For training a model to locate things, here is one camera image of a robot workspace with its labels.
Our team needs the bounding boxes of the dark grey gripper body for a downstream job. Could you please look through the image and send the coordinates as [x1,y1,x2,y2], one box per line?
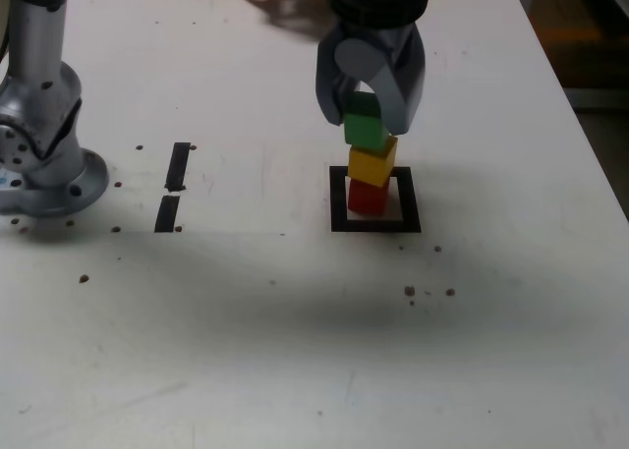
[338,23,418,67]

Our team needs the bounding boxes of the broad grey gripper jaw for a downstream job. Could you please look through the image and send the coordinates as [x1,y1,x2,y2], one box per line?
[333,23,429,139]

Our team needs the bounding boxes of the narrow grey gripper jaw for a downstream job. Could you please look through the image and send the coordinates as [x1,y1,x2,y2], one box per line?
[314,24,363,128]

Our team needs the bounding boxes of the green cube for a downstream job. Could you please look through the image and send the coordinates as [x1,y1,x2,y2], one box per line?
[342,91,392,151]

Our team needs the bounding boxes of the yellow cube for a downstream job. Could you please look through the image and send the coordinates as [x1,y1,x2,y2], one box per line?
[347,135,400,188]

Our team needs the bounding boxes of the red cube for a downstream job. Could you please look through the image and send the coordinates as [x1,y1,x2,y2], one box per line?
[347,178,392,216]

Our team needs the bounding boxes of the black tape square outline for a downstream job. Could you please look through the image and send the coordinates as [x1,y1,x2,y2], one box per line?
[328,165,423,234]

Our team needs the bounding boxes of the black tape strip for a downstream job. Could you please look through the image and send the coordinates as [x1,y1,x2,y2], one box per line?
[153,141,192,234]

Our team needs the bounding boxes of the grey metal bar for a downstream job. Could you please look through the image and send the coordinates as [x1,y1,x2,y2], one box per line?
[564,85,629,110]

